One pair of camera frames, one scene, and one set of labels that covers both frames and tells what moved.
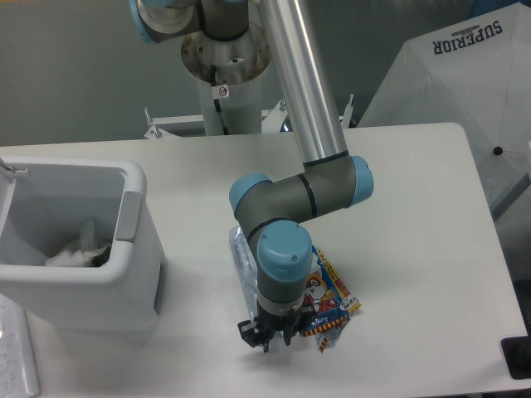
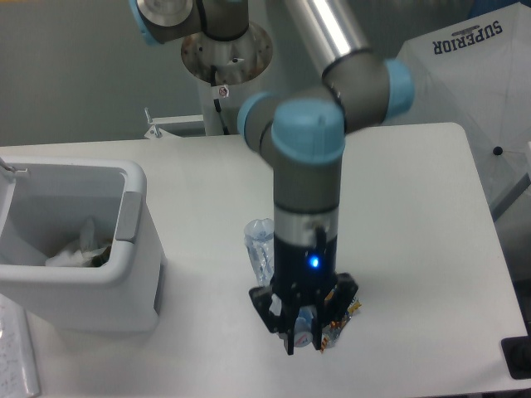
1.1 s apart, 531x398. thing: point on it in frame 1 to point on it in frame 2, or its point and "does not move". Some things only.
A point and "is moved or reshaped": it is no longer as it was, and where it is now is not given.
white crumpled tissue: (78, 253) does not move
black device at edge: (517, 354) does not move
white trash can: (44, 202) does not move
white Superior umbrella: (477, 75) does not move
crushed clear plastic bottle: (246, 264) is moved or reshaped
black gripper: (266, 322) to (303, 274)
